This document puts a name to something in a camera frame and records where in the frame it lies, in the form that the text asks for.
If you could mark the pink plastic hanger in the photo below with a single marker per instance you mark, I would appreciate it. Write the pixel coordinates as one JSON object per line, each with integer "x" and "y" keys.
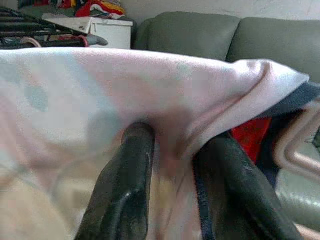
{"x": 32, "y": 41}
{"x": 83, "y": 41}
{"x": 283, "y": 152}

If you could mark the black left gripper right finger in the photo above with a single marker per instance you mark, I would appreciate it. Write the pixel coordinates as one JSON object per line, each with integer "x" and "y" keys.
{"x": 245, "y": 200}

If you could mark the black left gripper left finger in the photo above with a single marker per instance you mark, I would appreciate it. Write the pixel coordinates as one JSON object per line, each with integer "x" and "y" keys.
{"x": 125, "y": 195}

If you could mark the red garment with white lining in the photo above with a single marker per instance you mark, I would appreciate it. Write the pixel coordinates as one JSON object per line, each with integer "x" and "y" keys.
{"x": 125, "y": 82}

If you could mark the black metal drying rack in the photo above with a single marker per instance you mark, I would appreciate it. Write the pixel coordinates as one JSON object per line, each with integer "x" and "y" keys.
{"x": 96, "y": 40}

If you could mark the grey green leather sofa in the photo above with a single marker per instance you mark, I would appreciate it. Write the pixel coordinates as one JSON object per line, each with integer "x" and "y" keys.
{"x": 200, "y": 32}

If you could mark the colourful clothes pile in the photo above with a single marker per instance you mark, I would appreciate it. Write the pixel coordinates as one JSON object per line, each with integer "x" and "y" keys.
{"x": 100, "y": 7}

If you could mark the white cabinet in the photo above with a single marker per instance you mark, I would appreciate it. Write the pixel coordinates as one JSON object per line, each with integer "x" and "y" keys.
{"x": 112, "y": 32}

